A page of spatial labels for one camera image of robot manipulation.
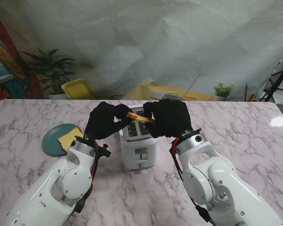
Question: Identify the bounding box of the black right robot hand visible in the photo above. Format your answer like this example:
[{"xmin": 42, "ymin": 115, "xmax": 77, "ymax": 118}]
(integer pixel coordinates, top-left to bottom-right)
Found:
[{"xmin": 142, "ymin": 98, "xmax": 193, "ymax": 139}]

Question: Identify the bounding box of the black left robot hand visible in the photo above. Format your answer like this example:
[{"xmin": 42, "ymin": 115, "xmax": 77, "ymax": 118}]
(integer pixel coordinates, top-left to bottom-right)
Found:
[{"xmin": 84, "ymin": 101, "xmax": 134, "ymax": 142}]

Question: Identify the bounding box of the toy toast slice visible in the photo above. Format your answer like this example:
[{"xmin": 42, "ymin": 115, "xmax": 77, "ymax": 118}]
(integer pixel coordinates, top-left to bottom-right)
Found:
[
  {"xmin": 58, "ymin": 126, "xmax": 84, "ymax": 151},
  {"xmin": 126, "ymin": 112, "xmax": 156, "ymax": 125}
]

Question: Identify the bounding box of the silver open laptop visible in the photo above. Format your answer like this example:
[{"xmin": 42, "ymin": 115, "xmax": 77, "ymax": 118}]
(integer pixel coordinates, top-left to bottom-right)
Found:
[{"xmin": 150, "ymin": 73, "xmax": 200, "ymax": 101}]

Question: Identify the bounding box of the yellow desk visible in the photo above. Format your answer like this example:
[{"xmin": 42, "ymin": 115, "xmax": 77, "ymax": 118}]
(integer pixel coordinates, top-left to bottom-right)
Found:
[{"xmin": 125, "ymin": 81, "xmax": 214, "ymax": 101}]

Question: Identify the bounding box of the yellow plastic chair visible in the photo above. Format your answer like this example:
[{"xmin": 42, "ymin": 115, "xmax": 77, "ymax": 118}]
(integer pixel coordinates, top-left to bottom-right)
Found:
[{"xmin": 61, "ymin": 79, "xmax": 97, "ymax": 99}]

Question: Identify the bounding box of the teal round plate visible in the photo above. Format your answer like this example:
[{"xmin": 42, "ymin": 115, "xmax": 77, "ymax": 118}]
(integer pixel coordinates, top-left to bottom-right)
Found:
[{"xmin": 42, "ymin": 123, "xmax": 83, "ymax": 158}]

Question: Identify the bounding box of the white two-slot toaster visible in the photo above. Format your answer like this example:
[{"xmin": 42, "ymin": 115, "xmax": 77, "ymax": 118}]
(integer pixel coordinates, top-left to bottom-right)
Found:
[{"xmin": 119, "ymin": 105, "xmax": 158, "ymax": 170}]

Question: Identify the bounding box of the small green potted plant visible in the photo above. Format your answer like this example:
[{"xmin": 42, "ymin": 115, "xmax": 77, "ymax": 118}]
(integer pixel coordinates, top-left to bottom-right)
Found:
[{"xmin": 213, "ymin": 82, "xmax": 234, "ymax": 102}]

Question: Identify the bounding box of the large leafy potted plant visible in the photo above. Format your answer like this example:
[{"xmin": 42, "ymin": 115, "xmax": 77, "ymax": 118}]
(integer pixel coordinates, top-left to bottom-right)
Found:
[{"xmin": 21, "ymin": 47, "xmax": 76, "ymax": 99}]

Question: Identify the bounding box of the white backdrop sheet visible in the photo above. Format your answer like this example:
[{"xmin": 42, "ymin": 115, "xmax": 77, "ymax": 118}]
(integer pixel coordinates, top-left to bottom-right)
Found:
[{"xmin": 0, "ymin": 0, "xmax": 283, "ymax": 99}]

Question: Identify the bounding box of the colourful mural banner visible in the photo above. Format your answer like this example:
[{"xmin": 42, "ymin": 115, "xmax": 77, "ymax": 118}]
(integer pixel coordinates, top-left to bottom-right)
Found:
[{"xmin": 0, "ymin": 7, "xmax": 45, "ymax": 111}]

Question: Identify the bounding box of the black tripod stand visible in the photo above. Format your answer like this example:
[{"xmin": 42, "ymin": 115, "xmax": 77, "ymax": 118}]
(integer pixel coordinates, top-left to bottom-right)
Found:
[{"xmin": 264, "ymin": 50, "xmax": 283, "ymax": 102}]

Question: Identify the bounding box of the red black right arm cable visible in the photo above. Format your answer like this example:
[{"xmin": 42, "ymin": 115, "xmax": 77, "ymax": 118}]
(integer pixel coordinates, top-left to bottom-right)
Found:
[{"xmin": 171, "ymin": 137, "xmax": 217, "ymax": 226}]

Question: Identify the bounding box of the red black arm cable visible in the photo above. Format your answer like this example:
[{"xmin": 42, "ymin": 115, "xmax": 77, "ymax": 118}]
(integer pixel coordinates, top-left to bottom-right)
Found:
[
  {"xmin": 70, "ymin": 138, "xmax": 111, "ymax": 215},
  {"xmin": 171, "ymin": 137, "xmax": 217, "ymax": 226}
]

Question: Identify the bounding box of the red black left arm cable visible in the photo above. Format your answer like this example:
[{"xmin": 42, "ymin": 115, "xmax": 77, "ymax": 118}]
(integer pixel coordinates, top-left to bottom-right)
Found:
[{"xmin": 70, "ymin": 138, "xmax": 111, "ymax": 215}]

